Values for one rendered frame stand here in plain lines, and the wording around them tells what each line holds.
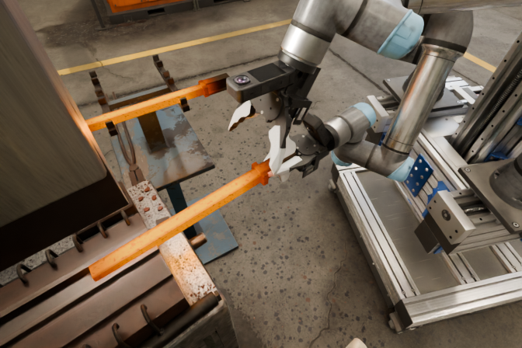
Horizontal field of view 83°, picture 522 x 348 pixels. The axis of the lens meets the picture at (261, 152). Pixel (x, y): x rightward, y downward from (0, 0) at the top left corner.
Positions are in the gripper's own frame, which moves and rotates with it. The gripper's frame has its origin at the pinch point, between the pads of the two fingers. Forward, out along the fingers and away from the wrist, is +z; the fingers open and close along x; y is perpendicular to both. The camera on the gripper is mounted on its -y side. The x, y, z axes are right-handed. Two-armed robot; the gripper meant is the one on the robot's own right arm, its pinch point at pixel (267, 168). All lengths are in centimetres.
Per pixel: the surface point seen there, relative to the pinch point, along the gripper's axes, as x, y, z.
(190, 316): -14.6, 5.8, 28.4
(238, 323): 0, 100, 16
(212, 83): 37.8, 1.4, -8.0
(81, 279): 1.1, 1.5, 40.9
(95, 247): 5.1, 0.9, 36.9
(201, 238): 0.4, 12.2, 19.0
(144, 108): 39.4, 1.5, 13.6
